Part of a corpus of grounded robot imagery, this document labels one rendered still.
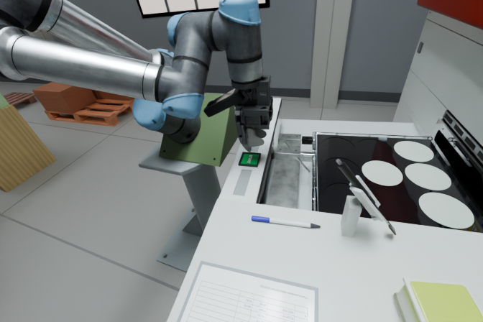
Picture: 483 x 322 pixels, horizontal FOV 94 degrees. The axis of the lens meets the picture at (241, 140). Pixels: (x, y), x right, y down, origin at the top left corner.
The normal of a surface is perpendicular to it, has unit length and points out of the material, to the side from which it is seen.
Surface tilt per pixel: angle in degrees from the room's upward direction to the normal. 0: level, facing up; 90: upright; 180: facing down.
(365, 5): 90
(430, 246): 0
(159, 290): 0
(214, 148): 44
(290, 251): 0
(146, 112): 52
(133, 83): 81
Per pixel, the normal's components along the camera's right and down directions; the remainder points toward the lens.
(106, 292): -0.11, -0.80
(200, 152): -0.32, -0.17
